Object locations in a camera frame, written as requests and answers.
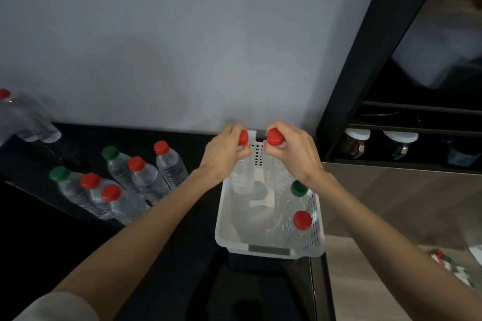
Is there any person's left hand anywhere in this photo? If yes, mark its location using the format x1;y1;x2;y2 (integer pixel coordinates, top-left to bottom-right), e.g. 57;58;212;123
199;123;252;182

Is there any person's right hand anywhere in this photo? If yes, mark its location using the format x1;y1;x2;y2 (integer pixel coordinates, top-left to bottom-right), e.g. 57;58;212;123
262;120;328;192

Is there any green-capped bottle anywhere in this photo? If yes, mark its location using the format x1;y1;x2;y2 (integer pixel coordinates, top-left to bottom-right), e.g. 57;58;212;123
280;180;315;220

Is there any white perforated plastic basket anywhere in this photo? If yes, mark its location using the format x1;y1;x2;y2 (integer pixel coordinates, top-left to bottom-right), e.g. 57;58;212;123
214;130;326;259

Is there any group of clear water bottles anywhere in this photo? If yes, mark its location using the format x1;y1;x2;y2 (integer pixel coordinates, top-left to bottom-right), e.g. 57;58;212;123
48;139;190;227

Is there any person's right forearm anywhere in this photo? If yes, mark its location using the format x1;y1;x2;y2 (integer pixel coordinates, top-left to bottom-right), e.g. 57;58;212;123
307;174;482;321

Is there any person's left forearm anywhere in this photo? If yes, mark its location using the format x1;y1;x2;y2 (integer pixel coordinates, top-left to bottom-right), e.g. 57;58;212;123
52;166;219;321

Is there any person's white shirt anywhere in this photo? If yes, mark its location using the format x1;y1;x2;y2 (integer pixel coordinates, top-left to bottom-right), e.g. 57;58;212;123
13;291;100;321

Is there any glass mug with white lid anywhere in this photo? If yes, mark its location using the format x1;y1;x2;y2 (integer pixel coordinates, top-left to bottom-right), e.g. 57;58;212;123
338;128;372;159

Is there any dark green mug white lid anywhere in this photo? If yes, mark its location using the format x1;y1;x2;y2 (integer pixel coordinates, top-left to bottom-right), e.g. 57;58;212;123
383;130;419;162

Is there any wooden cabinet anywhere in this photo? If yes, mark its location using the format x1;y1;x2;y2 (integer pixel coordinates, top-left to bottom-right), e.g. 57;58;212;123
322;162;482;250

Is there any black shelf unit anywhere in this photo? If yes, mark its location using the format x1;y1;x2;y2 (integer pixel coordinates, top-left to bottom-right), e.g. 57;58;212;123
316;0;482;175

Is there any black glossy table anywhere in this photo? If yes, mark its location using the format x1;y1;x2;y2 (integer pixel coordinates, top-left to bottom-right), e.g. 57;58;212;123
0;121;336;321

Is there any teal cup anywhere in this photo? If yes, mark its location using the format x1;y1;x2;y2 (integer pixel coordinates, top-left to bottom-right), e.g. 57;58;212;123
444;138;482;167

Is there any small red green sachet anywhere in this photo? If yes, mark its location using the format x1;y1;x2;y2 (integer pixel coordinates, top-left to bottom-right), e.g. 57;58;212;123
429;249;454;271

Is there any small green white sachet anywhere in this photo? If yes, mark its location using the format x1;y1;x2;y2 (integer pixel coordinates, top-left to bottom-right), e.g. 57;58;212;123
450;262;475;287

